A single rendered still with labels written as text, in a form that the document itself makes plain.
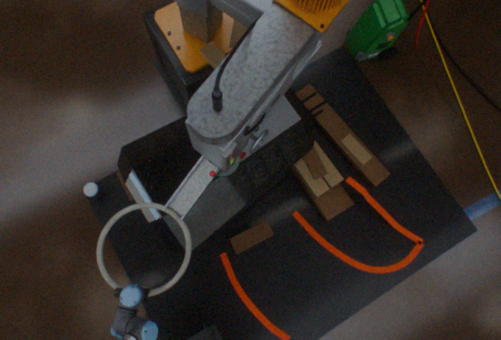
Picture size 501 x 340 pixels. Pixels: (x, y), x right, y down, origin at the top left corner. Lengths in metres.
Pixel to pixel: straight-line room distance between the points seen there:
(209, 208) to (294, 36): 1.20
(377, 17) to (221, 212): 1.86
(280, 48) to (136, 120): 1.95
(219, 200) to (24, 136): 1.78
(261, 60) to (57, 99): 2.30
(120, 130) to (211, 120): 1.92
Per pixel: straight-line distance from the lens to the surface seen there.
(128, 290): 2.11
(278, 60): 1.81
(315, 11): 1.90
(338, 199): 3.33
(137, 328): 2.03
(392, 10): 3.46
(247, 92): 1.74
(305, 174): 3.20
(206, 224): 2.66
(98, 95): 3.70
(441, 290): 3.65
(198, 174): 2.40
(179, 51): 2.86
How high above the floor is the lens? 3.30
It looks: 75 degrees down
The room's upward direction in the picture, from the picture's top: 9 degrees clockwise
